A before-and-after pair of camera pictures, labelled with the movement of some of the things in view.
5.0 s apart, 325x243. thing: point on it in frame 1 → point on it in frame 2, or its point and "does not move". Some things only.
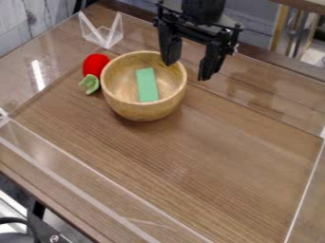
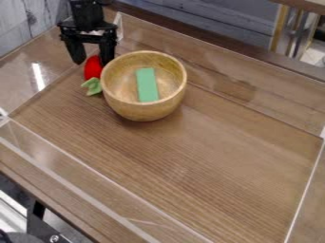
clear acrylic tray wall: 111,211 does not move
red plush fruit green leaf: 95,64 does not move
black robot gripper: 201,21 → 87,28
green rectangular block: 148,91 does not move
